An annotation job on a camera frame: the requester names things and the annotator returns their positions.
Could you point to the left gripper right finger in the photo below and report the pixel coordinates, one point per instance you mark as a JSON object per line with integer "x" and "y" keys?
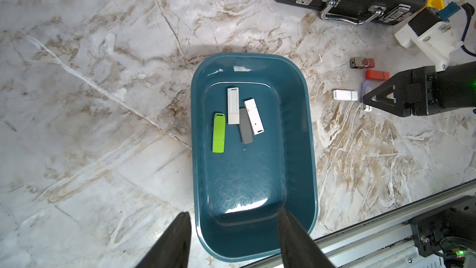
{"x": 298, "y": 250}

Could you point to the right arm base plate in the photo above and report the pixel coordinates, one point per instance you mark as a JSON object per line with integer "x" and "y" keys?
{"x": 448, "y": 232}

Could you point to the red usb flash drive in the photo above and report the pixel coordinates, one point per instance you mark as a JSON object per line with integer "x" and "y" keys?
{"x": 377, "y": 75}

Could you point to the red swivel usb drive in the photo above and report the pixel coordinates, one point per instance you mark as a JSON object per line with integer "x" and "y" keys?
{"x": 362, "y": 62}

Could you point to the teal plastic storage box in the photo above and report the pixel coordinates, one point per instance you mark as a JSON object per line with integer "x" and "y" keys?
{"x": 238, "y": 193}

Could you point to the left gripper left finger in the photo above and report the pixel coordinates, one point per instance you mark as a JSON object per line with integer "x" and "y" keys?
{"x": 172, "y": 249}

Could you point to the grey usb flash drive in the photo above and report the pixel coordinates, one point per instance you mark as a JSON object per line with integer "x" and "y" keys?
{"x": 245, "y": 127}

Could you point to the white usb flash drive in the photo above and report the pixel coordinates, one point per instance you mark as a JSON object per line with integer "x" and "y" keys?
{"x": 345, "y": 95}

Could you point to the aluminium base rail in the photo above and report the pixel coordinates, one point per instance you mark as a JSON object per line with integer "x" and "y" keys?
{"x": 386, "y": 241}

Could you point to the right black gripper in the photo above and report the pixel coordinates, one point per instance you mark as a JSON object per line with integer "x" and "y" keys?
{"x": 429, "y": 92}

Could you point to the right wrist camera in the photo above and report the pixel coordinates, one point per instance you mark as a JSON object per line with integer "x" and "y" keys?
{"x": 431, "y": 31}

